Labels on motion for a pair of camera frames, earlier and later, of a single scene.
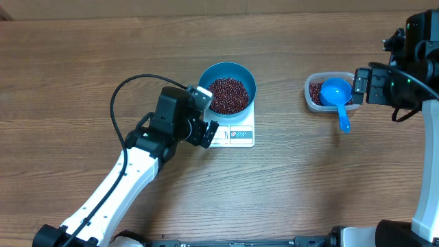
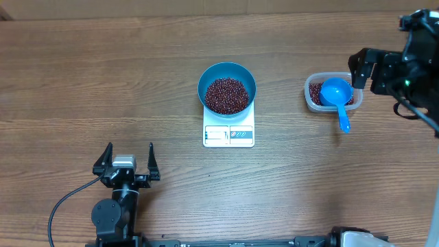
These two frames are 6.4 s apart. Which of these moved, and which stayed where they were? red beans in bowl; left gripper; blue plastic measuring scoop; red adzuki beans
Moved: left gripper
Stayed: blue plastic measuring scoop; red adzuki beans; red beans in bowl
